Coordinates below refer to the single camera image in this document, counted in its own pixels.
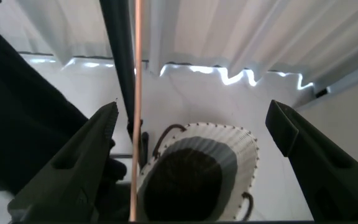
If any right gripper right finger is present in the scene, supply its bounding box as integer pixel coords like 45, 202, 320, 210
265, 100, 358, 222

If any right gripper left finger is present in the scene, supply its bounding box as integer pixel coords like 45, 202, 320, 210
7, 101, 119, 222

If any black garment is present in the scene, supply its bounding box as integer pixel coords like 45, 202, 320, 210
0, 0, 129, 222

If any pink clothes hanger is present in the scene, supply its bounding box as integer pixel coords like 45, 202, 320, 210
129, 0, 145, 222

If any white laundry basket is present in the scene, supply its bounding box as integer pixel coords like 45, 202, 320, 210
135, 122, 260, 222

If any black clothes rack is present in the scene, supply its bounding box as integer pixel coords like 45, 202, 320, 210
99, 0, 150, 170

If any white curtain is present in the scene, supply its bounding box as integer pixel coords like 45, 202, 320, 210
0, 0, 358, 91

